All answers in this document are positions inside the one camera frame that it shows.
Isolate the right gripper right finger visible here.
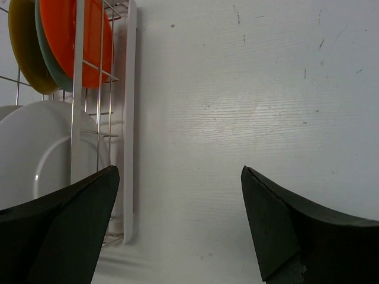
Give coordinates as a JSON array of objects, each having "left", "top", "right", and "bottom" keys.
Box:
[{"left": 241, "top": 166, "right": 378, "bottom": 283}]

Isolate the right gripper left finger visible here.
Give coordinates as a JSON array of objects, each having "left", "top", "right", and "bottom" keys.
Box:
[{"left": 1, "top": 166, "right": 120, "bottom": 283}]

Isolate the plain white plate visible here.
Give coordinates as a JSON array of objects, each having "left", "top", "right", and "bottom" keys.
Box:
[{"left": 0, "top": 100, "right": 111, "bottom": 208}]

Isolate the teal patterned plate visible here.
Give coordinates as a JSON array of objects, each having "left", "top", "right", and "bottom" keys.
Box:
[{"left": 34, "top": 1, "right": 73, "bottom": 92}]

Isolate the yellow patterned plate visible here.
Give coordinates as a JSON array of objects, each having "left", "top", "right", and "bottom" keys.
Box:
[{"left": 8, "top": 0, "right": 58, "bottom": 95}]

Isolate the orange plate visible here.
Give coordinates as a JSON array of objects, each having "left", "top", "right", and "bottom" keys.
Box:
[{"left": 37, "top": 0, "right": 113, "bottom": 88}]

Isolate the metal wire dish rack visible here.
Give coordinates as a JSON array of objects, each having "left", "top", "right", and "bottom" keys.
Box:
[{"left": 1, "top": 1, "right": 137, "bottom": 246}]

